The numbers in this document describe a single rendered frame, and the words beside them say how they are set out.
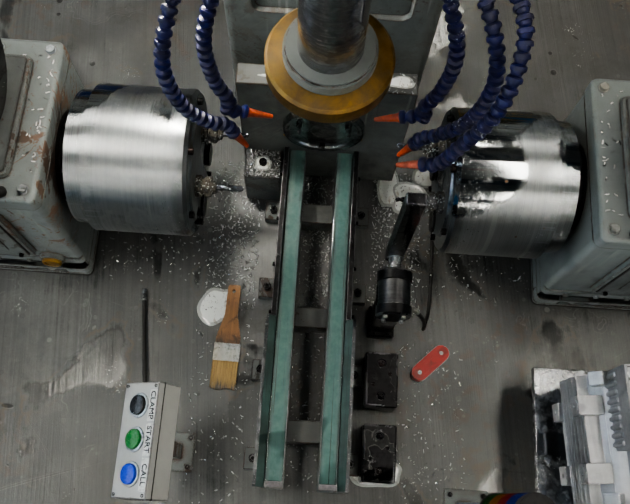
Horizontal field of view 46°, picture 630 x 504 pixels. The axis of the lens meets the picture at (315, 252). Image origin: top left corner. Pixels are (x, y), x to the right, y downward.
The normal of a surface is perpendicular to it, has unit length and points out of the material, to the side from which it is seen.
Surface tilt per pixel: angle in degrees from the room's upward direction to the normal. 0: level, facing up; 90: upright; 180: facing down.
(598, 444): 0
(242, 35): 90
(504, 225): 54
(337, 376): 0
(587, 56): 0
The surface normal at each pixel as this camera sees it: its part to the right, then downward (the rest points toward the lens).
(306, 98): 0.03, -0.32
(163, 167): 0.00, 0.16
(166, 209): -0.04, 0.69
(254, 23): -0.06, 0.95
